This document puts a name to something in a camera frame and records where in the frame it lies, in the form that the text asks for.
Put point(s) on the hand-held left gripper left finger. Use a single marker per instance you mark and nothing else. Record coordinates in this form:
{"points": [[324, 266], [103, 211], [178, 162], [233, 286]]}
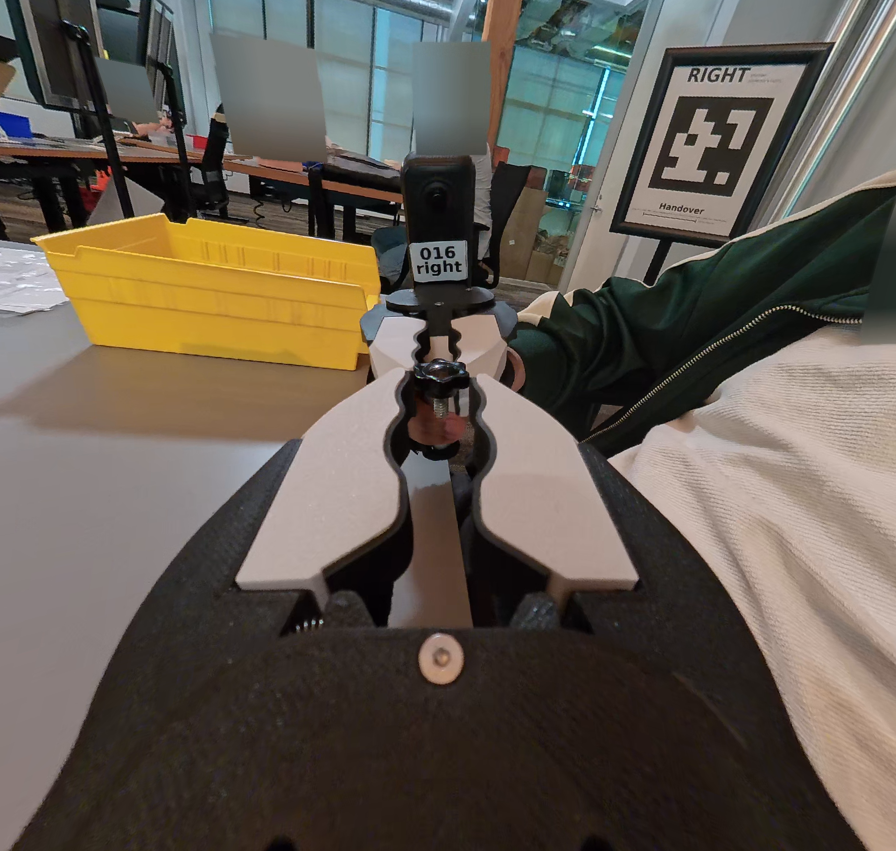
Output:
{"points": [[329, 501]]}

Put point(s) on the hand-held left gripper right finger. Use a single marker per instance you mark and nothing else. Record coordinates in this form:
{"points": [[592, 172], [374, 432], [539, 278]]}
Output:
{"points": [[553, 501]]}

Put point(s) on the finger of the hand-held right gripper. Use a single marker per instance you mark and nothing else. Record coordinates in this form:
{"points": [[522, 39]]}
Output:
{"points": [[483, 343], [395, 347]]}

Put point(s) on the yellow plastic bin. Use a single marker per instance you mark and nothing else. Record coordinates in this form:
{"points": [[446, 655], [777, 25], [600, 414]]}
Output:
{"points": [[210, 298]]}

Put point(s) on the person's right forearm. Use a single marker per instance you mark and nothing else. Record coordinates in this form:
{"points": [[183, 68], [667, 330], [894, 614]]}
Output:
{"points": [[665, 319]]}

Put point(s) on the wooden office desk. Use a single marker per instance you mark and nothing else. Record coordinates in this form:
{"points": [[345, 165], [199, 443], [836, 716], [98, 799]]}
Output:
{"points": [[301, 173], [70, 148]]}

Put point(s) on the grey desk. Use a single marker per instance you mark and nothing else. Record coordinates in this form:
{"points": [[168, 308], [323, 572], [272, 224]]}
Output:
{"points": [[105, 480]]}

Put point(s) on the person's right hand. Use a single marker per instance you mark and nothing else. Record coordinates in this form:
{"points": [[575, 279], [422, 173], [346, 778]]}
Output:
{"points": [[516, 369]]}

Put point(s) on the black office chair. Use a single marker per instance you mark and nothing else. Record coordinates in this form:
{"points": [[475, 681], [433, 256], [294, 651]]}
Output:
{"points": [[505, 214], [210, 165]]}

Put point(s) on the black bag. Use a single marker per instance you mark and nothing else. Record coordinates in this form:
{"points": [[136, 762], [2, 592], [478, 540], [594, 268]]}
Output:
{"points": [[364, 164]]}

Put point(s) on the brown cardboard box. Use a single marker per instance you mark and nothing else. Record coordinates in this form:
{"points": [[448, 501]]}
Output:
{"points": [[532, 235]]}

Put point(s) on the framed marker sign on stand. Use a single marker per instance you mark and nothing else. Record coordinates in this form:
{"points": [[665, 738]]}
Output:
{"points": [[721, 144]]}

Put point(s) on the grey leaning board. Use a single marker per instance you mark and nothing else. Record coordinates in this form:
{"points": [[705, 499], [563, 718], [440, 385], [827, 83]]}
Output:
{"points": [[122, 204]]}

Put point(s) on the black monitor on stand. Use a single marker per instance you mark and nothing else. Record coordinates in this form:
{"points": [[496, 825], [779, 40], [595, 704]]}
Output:
{"points": [[159, 46], [59, 32]]}

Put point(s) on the white printed sheet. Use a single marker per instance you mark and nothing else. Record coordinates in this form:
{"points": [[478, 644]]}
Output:
{"points": [[28, 281]]}

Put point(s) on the blue storage bin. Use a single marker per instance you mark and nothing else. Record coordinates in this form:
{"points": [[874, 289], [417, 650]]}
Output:
{"points": [[14, 125]]}

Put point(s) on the wooden support post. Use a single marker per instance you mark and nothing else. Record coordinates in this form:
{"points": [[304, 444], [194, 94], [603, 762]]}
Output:
{"points": [[505, 39]]}

